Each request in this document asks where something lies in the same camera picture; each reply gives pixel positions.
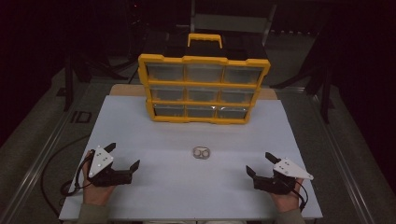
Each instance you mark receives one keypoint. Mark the set of clear drawers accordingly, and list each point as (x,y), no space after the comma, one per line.
(166,72)

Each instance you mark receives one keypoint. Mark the clear plastic storage drawer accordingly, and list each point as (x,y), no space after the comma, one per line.
(204,73)

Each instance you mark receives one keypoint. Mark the yellow drawer organizer cabinet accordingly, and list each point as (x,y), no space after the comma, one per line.
(202,59)

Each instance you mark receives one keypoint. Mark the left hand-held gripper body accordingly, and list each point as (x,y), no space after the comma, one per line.
(99,161)

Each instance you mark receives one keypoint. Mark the person's right hand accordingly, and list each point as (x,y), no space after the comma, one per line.
(288,202)

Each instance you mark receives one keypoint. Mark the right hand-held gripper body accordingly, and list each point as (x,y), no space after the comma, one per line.
(291,170)

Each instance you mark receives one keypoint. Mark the person's left hand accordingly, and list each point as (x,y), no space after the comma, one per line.
(95,194)

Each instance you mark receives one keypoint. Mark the aluminium frame rail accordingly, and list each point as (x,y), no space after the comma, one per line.
(40,161)
(339,161)

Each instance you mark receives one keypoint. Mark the black tripod stand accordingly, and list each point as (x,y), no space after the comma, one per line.
(68,84)
(325,93)

